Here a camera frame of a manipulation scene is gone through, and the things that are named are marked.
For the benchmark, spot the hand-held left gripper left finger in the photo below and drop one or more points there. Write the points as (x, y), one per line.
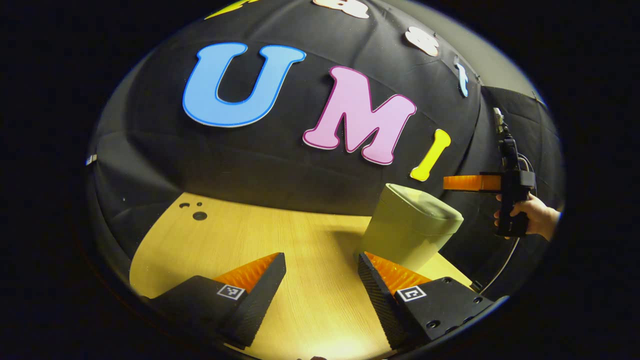
(255, 305)

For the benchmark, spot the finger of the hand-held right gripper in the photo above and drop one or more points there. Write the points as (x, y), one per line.
(462, 183)

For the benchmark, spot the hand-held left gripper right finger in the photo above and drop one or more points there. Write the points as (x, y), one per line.
(382, 310)

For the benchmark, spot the black backdrop cloth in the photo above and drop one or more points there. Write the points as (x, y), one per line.
(280, 160)

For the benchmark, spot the wooden desktop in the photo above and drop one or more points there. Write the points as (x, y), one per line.
(300, 260)

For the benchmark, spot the green desktop garbage bin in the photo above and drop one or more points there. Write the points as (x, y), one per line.
(405, 230)

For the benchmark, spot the white cloth clip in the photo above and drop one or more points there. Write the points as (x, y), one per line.
(91, 159)

